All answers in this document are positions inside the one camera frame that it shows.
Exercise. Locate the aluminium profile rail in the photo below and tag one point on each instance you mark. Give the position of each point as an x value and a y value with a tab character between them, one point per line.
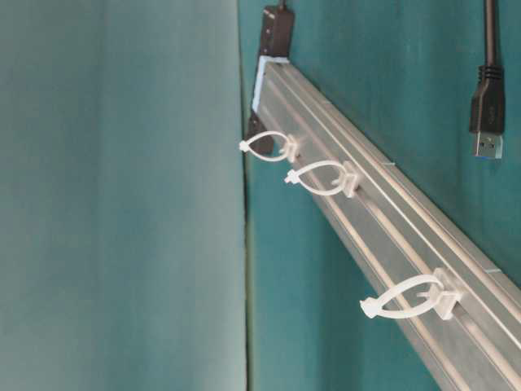
458	309

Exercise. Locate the black USB hub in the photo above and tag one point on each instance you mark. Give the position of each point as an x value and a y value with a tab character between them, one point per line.
275	41

